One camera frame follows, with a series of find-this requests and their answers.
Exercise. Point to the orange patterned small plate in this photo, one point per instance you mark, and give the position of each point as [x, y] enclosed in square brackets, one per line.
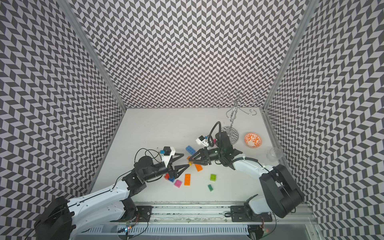
[253, 140]

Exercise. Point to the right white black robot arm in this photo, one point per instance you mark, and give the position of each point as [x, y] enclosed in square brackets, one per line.
[281, 194]

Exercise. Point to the clear glass cup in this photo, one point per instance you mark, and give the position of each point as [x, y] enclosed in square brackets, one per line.
[274, 154]

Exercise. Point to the orange long lego brick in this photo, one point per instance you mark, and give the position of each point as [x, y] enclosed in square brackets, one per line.
[187, 181]

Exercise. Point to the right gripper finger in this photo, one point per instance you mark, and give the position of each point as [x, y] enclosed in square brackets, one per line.
[199, 162]
[197, 156]

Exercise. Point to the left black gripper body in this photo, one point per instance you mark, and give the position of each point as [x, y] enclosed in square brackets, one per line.
[160, 171]

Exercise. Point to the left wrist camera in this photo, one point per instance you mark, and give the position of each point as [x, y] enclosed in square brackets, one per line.
[166, 154]

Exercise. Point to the light blue lego plate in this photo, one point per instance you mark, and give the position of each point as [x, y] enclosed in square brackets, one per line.
[190, 150]

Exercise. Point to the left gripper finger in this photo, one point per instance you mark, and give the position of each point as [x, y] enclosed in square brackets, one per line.
[179, 170]
[176, 157]

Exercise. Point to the lime green lego brick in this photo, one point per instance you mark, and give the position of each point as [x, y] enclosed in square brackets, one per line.
[213, 177]

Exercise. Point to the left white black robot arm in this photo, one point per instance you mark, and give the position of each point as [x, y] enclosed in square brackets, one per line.
[62, 219]

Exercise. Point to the white ribbed cable duct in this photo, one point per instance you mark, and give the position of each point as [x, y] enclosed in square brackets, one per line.
[167, 230]

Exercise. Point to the pink lego brick near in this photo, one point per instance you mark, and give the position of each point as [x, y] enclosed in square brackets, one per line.
[178, 183]

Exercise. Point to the silver metal jewelry stand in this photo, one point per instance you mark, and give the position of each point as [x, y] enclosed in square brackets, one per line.
[236, 104]

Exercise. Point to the aluminium front rail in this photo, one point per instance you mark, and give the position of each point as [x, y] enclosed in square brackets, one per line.
[184, 214]

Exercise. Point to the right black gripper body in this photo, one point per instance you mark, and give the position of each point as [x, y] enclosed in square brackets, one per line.
[212, 154]

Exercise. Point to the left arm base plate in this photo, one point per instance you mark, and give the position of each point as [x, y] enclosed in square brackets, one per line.
[137, 214]

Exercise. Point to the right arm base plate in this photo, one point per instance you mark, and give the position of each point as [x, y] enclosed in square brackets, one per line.
[242, 214]

